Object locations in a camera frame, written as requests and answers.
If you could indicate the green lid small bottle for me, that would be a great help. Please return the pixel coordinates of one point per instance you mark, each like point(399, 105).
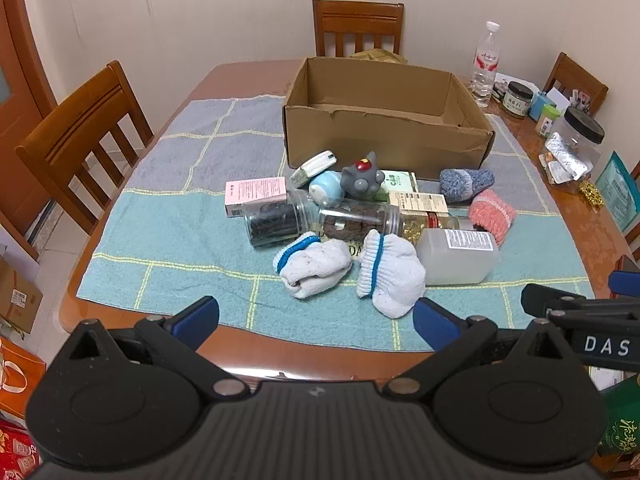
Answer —
point(547, 122)

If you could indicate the white plastic bottle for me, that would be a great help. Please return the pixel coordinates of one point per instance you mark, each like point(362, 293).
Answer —
point(450, 266)

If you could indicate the white sock thin blue stripe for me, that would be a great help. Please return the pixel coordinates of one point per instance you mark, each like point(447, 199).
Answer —
point(395, 275)

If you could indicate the red printed bag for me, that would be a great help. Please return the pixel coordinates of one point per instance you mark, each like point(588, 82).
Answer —
point(15, 447)

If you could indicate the wooden chair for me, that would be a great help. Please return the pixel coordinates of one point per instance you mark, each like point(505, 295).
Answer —
point(75, 130)
point(357, 20)
point(575, 77)

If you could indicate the pink carton box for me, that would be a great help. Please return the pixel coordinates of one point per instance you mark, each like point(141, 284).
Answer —
point(255, 191)

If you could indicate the large clear jar black lid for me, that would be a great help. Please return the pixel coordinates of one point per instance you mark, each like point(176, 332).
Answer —
point(585, 127)

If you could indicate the wooden door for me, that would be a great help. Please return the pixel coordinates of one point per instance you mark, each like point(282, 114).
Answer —
point(20, 60)

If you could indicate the clear jar of brown cookies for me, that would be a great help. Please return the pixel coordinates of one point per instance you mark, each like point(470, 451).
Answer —
point(350, 225)

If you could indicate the teal packet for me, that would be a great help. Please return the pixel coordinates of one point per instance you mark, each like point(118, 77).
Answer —
point(617, 195)

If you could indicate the orange bag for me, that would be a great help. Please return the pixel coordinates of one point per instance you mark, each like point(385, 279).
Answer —
point(20, 375)

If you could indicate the banded small tissue pack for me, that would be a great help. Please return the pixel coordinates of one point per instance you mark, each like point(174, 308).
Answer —
point(312, 167)

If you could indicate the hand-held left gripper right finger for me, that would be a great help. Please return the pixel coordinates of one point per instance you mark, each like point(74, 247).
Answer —
point(434, 325)

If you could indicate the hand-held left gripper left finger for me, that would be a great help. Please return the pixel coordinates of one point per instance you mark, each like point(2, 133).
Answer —
point(197, 321)

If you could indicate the black lid jar green label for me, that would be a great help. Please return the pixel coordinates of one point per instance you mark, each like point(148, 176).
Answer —
point(519, 105)

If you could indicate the closed cardboard box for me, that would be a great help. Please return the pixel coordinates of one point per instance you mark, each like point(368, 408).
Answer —
point(17, 295)

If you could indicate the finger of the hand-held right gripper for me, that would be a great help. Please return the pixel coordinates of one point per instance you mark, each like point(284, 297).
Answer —
point(550, 300)
point(626, 282)

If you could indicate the clear water bottle red label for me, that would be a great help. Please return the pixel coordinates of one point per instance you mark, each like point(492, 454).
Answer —
point(485, 65)

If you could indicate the white sock thick blue band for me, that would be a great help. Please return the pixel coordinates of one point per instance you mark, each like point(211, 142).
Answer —
point(315, 266)

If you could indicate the jar with dark contents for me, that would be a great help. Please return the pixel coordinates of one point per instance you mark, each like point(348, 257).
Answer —
point(270, 222)

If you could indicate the light blue round toy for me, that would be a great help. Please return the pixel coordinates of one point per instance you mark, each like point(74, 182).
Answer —
point(325, 186)

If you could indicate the cardboard box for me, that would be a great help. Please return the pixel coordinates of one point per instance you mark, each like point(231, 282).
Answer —
point(17, 295)
point(380, 140)

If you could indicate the blue checked towel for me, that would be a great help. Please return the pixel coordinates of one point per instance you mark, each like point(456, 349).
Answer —
point(175, 220)

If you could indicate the small bottle with gold contents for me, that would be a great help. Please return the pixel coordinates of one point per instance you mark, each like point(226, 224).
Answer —
point(415, 226)

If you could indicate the beige carton box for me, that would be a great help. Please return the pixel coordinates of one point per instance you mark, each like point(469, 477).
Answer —
point(420, 202)

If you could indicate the green printed bag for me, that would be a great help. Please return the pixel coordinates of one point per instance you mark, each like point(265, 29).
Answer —
point(622, 425)

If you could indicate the yellow cloth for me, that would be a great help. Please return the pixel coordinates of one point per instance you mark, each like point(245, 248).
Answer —
point(375, 55)

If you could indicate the pink sock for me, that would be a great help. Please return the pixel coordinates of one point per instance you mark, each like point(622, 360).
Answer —
point(492, 215)

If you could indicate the grey toy figure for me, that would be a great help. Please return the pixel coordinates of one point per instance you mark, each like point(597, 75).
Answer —
point(360, 180)

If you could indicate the light blue small box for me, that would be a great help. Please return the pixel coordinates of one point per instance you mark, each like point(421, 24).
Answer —
point(540, 105)

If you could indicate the silver foil pill strip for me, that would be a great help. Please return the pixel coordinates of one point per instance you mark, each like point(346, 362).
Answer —
point(567, 157)

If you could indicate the blue grey sock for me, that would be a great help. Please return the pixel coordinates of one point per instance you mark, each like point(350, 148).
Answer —
point(465, 182)

